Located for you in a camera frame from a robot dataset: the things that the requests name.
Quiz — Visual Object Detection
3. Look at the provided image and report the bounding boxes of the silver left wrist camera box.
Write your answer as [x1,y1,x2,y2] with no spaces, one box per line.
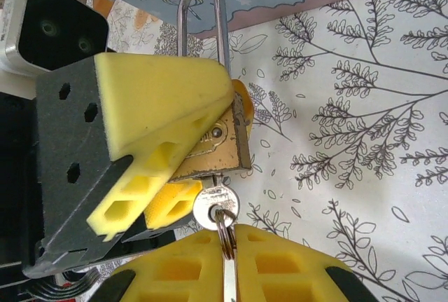
[0,0,109,74]

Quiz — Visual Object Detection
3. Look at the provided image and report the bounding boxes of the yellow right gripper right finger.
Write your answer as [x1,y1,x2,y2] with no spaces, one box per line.
[232,224,381,302]

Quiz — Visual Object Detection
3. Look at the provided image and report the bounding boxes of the silver key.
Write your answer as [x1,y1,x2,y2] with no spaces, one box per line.
[192,174,240,230]

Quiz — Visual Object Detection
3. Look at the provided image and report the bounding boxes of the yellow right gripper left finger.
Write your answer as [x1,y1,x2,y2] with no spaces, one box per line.
[104,230,225,302]

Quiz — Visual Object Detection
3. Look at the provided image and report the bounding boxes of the brass padlock with steel shackle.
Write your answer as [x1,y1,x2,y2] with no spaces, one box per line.
[167,0,253,183]

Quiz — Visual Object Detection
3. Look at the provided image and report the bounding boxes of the black cable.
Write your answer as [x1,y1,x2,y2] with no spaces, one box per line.
[22,268,108,302]

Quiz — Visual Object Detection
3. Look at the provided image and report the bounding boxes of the steel key ring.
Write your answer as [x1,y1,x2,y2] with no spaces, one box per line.
[209,209,238,261]

